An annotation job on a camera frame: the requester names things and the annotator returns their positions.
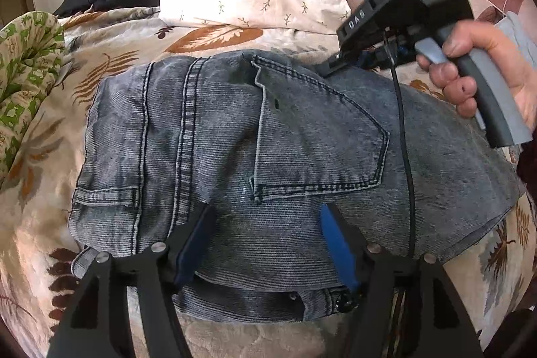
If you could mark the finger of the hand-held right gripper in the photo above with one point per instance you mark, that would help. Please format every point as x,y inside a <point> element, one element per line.
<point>331,66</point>

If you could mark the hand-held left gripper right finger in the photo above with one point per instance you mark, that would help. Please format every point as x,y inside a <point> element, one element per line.
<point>337,244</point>

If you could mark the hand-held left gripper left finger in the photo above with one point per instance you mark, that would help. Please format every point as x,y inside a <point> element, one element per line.
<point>196,242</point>

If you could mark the grey denim pants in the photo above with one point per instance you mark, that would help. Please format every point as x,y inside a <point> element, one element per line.
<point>268,140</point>

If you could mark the person's right hand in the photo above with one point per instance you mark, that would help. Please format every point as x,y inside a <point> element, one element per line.
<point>499,52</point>

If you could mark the light blue quilted cloth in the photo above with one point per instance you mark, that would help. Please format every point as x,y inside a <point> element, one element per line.
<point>520,37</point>

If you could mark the cream leaf-print blanket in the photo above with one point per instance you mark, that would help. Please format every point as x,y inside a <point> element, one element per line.
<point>37,215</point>

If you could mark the green patterned cloth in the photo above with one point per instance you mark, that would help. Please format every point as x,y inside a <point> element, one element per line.
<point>25,68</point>

